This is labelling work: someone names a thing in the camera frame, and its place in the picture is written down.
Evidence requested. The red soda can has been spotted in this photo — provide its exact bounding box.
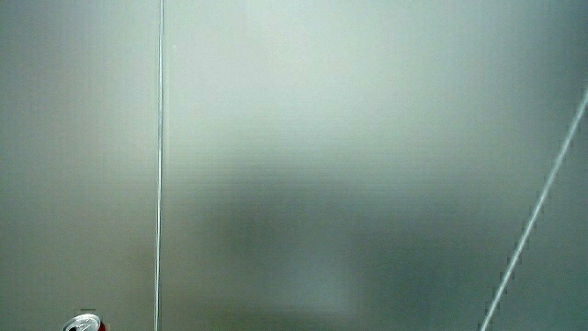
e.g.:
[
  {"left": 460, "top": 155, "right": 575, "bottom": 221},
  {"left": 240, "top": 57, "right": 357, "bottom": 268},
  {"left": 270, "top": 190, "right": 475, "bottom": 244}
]
[{"left": 61, "top": 313, "right": 107, "bottom": 331}]

